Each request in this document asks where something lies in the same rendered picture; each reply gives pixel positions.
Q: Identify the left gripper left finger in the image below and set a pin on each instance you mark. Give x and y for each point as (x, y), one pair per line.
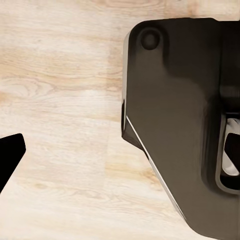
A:
(12, 150)

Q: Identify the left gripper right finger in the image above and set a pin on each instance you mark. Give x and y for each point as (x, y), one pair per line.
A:
(232, 149)

